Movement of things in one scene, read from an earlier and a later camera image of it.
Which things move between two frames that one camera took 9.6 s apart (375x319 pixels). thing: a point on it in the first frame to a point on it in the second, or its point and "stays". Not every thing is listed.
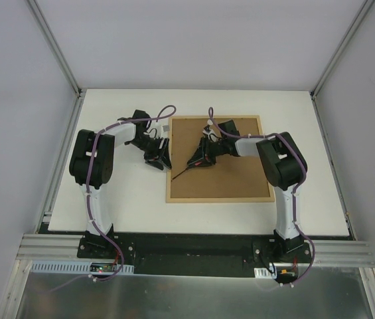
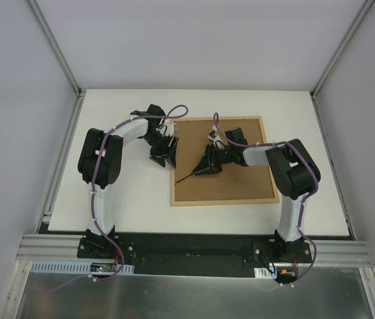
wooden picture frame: [230, 179] stays
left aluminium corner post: [60, 55] stays
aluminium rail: [52, 247] stays
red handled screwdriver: [196, 164] to [190, 174]
